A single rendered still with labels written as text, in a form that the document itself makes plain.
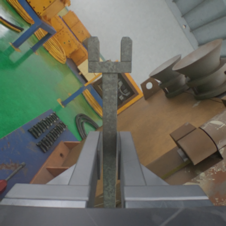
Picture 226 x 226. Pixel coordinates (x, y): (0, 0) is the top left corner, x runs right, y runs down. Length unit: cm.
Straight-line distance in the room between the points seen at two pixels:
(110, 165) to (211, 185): 12
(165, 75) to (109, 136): 41
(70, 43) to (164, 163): 606
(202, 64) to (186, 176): 26
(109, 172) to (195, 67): 31
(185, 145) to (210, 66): 26
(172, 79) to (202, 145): 38
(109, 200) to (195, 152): 11
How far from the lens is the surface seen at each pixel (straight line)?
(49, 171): 69
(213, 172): 22
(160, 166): 25
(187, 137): 20
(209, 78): 41
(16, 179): 61
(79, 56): 691
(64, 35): 635
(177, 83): 56
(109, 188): 18
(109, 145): 16
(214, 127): 20
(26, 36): 324
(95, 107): 464
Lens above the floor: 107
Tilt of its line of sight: 8 degrees down
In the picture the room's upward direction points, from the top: 54 degrees clockwise
